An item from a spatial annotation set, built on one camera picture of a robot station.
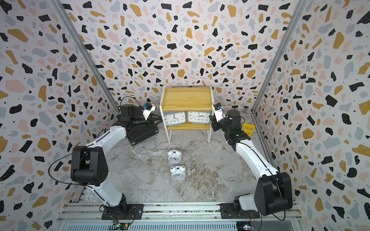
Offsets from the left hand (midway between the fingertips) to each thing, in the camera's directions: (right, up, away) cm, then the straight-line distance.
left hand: (161, 118), depth 86 cm
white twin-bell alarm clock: (+8, -23, 0) cm, 24 cm away
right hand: (+30, +2, -4) cm, 30 cm away
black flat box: (-12, -7, -4) cm, 15 cm away
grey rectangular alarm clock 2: (+6, 0, +2) cm, 7 cm away
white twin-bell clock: (+11, -30, -6) cm, 33 cm away
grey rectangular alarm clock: (+22, +1, +3) cm, 23 cm away
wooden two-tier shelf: (+16, +11, -4) cm, 20 cm away
